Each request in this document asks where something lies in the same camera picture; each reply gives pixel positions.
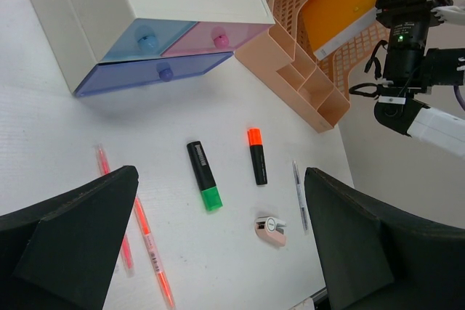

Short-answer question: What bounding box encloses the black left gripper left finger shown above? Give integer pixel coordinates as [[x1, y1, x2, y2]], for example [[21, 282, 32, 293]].
[[1, 166, 139, 309]]

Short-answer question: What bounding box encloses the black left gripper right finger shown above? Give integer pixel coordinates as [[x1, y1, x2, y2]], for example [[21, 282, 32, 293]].
[[304, 168, 464, 309]]

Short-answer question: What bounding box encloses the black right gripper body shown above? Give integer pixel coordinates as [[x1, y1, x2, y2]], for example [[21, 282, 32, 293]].
[[375, 0, 453, 29]]

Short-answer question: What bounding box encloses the peach plastic desk organizer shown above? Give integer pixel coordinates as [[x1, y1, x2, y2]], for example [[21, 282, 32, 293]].
[[235, 0, 389, 133]]

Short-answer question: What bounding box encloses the pink drawer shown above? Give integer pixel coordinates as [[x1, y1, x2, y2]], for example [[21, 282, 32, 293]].
[[162, 22, 271, 57]]

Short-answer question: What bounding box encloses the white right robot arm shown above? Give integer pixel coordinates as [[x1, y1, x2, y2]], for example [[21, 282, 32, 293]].
[[349, 0, 464, 158]]

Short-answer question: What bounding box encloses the orange gel pen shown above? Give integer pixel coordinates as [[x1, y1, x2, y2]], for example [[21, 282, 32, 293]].
[[134, 196, 176, 309]]

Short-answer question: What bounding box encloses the pink gel pen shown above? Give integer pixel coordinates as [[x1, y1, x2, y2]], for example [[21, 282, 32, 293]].
[[94, 144, 136, 278]]

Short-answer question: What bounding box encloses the green cap black highlighter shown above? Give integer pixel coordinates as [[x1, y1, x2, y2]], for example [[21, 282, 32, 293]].
[[186, 141, 222, 212]]

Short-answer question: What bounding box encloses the orange cap black highlighter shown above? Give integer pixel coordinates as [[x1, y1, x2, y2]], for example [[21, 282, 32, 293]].
[[247, 128, 267, 186]]

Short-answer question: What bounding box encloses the light blue drawer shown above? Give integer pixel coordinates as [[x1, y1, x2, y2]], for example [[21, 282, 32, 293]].
[[102, 18, 196, 62]]

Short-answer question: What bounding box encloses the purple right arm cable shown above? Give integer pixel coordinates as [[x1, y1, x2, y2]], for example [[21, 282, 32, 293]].
[[453, 84, 465, 111]]

